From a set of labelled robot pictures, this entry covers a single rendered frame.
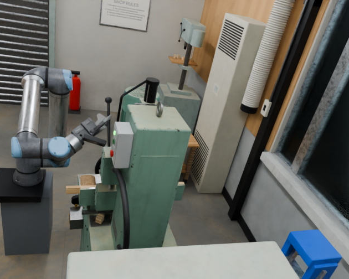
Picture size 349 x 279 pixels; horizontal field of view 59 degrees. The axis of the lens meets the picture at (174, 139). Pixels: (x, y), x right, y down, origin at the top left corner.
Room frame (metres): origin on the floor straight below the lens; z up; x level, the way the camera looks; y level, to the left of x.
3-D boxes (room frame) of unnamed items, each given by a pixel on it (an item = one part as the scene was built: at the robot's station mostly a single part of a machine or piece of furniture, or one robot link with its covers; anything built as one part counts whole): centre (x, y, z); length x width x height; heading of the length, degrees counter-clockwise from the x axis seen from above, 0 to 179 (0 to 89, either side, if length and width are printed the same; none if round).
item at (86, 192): (1.39, 0.15, 0.93); 0.60 x 0.02 x 0.06; 114
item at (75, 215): (1.43, 0.50, 0.58); 0.12 x 0.08 x 0.08; 24
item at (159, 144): (1.14, 0.08, 1.16); 0.22 x 0.22 x 0.72; 24
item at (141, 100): (1.28, 0.15, 1.53); 0.08 x 0.08 x 0.17; 24
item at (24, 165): (1.68, 0.92, 0.79); 0.17 x 0.15 x 0.18; 114
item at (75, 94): (4.02, 1.52, 0.30); 0.19 x 0.18 x 0.60; 20
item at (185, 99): (3.83, 0.07, 0.79); 0.62 x 0.48 x 1.58; 17
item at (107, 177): (1.15, 0.25, 1.22); 0.09 x 0.08 x 0.15; 24
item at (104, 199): (1.18, 0.27, 1.02); 0.09 x 0.07 x 0.12; 114
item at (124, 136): (1.06, 0.20, 1.40); 0.10 x 0.06 x 0.16; 24
